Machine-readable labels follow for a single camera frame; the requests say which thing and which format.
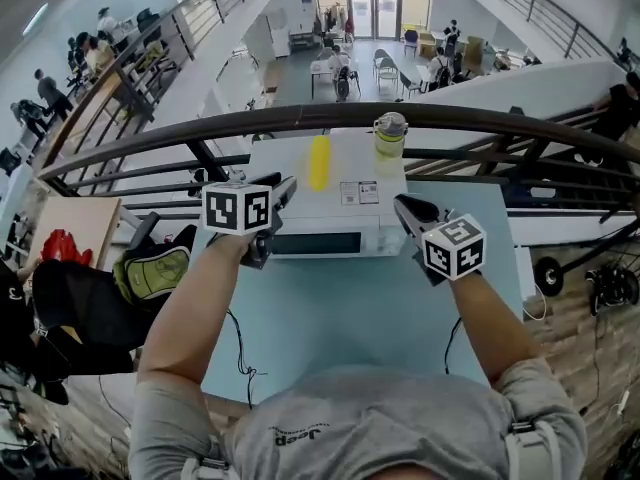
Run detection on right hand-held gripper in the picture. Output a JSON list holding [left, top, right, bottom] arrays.
[[392, 193, 488, 288]]

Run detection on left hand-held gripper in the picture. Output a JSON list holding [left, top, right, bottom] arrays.
[[202, 175, 299, 270]]

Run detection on person's left forearm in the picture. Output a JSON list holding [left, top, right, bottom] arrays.
[[136, 232, 253, 395]]

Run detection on person's right forearm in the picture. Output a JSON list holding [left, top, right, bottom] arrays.
[[449, 266, 545, 394]]

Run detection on white microwave oven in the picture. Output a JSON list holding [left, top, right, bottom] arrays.
[[246, 129, 410, 261]]

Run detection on yellow-green drinking bottle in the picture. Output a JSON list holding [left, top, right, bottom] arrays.
[[372, 111, 409, 162]]

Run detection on dark curved metal railing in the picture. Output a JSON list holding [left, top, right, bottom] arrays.
[[35, 101, 640, 232]]

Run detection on white cabinet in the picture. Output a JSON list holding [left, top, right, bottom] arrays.
[[244, 8, 292, 64]]

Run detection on green and black backpack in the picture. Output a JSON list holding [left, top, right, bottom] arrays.
[[111, 223, 197, 310]]

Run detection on black scooter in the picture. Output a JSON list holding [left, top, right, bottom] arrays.
[[532, 212, 640, 299]]

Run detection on glass entrance doors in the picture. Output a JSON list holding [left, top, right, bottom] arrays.
[[345, 0, 402, 40]]

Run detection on wooden board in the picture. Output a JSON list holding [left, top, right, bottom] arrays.
[[23, 195, 124, 289]]

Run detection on person's grey t-shirt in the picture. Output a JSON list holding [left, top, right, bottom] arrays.
[[128, 356, 589, 480]]

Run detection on black wheeled device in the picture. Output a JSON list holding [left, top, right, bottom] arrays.
[[583, 263, 640, 318]]

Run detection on red plastic object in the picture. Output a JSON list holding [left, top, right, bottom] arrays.
[[39, 226, 95, 265]]

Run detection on black office chair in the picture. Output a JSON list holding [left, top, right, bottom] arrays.
[[30, 256, 151, 405]]

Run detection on thin black cable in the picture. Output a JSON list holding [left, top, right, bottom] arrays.
[[225, 308, 269, 410], [443, 316, 464, 375]]

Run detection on white cable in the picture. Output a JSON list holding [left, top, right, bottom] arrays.
[[521, 281, 550, 322]]

